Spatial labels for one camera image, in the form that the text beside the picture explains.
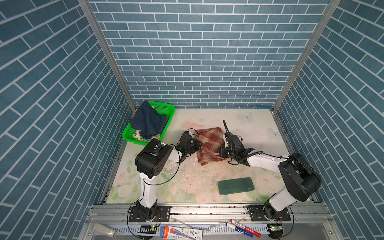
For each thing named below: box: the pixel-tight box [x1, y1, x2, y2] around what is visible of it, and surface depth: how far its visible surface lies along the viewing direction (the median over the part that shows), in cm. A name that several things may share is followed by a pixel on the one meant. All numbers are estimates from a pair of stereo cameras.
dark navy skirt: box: [129, 100, 169, 139], surface depth 102 cm
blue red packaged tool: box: [159, 225, 203, 240], surface depth 69 cm
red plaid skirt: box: [196, 127, 228, 166], surface depth 98 cm
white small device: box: [93, 223, 118, 238], surface depth 68 cm
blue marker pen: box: [225, 222, 254, 238], surface depth 70 cm
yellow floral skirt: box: [132, 130, 161, 143], surface depth 101 cm
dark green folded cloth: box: [217, 177, 255, 196], surface depth 84 cm
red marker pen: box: [230, 219, 262, 238], surface depth 71 cm
